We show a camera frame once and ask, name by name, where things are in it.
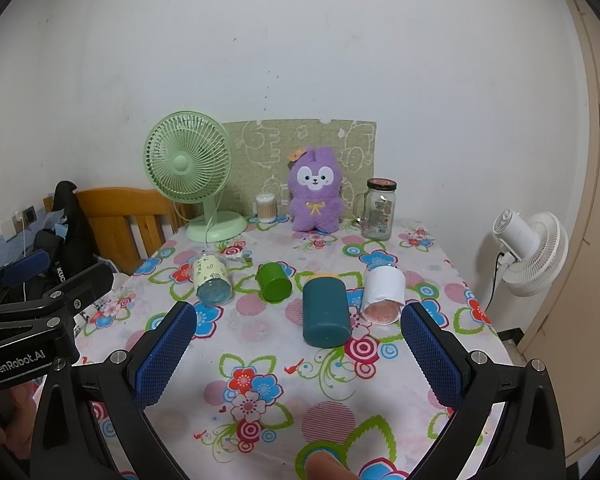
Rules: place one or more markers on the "green desk fan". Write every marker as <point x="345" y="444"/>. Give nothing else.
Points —
<point x="182" y="162"/>

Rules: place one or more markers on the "floral tablecloth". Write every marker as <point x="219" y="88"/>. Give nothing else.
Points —
<point x="280" y="355"/>

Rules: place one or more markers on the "beige wooden door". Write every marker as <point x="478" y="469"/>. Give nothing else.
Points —
<point x="596" y="210"/>

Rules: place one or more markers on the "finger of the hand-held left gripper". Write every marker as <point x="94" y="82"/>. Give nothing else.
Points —
<point x="87" y="279"/>
<point x="26" y="265"/>

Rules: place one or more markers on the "teal cup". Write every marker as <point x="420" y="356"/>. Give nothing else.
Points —
<point x="326" y="310"/>

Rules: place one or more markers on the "glass jar mug with lid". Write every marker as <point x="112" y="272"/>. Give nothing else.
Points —
<point x="380" y="216"/>

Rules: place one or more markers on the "white floor fan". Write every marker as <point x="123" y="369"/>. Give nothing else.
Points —
<point x="540" y="255"/>

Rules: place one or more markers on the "white and pink cup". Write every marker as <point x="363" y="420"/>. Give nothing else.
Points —
<point x="384" y="286"/>

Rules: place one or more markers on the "wooden chair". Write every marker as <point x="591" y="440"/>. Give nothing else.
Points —
<point x="115" y="210"/>

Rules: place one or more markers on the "clear printed cup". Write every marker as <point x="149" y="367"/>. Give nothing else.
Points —
<point x="211" y="274"/>

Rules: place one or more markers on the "person's left hand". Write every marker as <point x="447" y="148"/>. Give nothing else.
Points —
<point x="22" y="407"/>

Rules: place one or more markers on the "cotton swab container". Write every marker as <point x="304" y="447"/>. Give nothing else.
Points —
<point x="266" y="208"/>

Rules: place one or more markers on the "green animal print wall mat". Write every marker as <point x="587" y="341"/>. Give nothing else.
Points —
<point x="260" y="145"/>

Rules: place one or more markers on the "purple plush toy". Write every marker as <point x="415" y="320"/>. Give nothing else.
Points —
<point x="315" y="200"/>

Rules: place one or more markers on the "person's right hand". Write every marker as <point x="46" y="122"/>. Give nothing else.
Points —
<point x="327" y="467"/>

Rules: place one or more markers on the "small green cup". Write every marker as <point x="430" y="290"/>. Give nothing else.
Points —
<point x="274" y="282"/>

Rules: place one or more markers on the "black bag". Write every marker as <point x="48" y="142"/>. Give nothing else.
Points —
<point x="72" y="240"/>

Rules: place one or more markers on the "wall outlet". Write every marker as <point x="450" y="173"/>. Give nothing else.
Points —
<point x="28" y="214"/>

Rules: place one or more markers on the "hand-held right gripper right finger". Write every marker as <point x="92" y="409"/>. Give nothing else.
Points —
<point x="432" y="357"/>

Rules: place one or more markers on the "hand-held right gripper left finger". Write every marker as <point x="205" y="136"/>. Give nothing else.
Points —
<point x="164" y="355"/>

